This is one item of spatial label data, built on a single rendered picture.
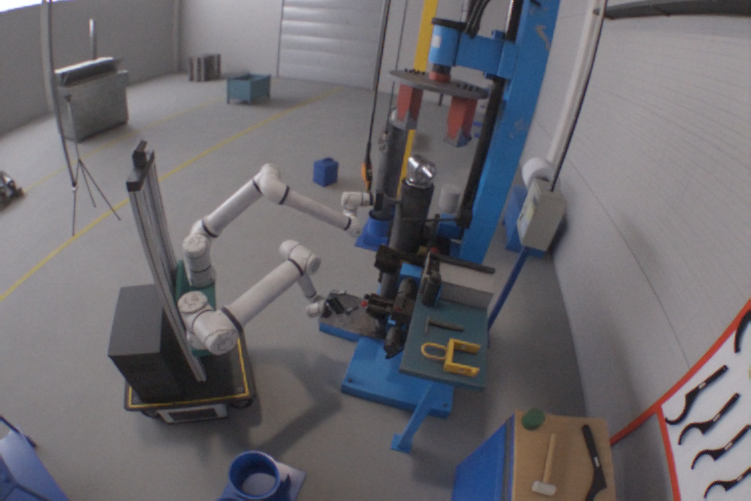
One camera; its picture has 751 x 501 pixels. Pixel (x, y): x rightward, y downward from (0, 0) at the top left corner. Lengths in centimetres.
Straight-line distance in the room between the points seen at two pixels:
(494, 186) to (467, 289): 61
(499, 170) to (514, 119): 31
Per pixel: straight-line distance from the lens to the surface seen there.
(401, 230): 219
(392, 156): 340
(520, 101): 187
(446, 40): 185
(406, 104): 203
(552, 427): 185
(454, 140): 184
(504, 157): 194
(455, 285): 185
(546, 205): 230
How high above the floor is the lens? 236
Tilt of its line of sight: 32 degrees down
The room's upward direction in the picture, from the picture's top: 9 degrees clockwise
